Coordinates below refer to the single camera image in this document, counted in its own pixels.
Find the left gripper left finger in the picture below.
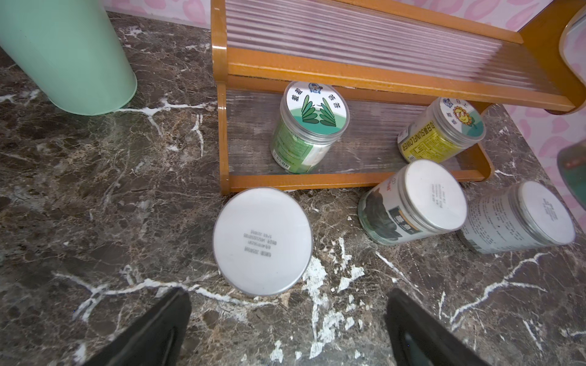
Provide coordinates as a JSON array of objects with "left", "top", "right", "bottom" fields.
[{"left": 85, "top": 288, "right": 192, "bottom": 365}]

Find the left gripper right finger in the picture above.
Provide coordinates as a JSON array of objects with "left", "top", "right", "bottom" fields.
[{"left": 385, "top": 288, "right": 487, "bottom": 365}]

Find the seed jar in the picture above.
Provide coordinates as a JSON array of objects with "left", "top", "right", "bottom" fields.
[
  {"left": 458, "top": 181, "right": 575, "bottom": 254},
  {"left": 358, "top": 160, "right": 468, "bottom": 246}
]

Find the green jar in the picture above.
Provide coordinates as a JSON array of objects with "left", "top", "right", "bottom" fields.
[{"left": 213, "top": 187, "right": 313, "bottom": 297}]

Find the sunflower jar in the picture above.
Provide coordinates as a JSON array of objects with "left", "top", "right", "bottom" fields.
[{"left": 397, "top": 98, "right": 486, "bottom": 163}]

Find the bottom left green-lid jar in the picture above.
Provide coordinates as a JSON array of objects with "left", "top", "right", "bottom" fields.
[{"left": 270, "top": 82, "right": 350, "bottom": 174}]

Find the wooden three-tier shelf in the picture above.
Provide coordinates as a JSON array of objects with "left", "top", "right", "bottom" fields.
[{"left": 211, "top": 1, "right": 585, "bottom": 195}]

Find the green pen cup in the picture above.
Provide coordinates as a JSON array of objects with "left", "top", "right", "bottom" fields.
[{"left": 1, "top": 1, "right": 137, "bottom": 116}]

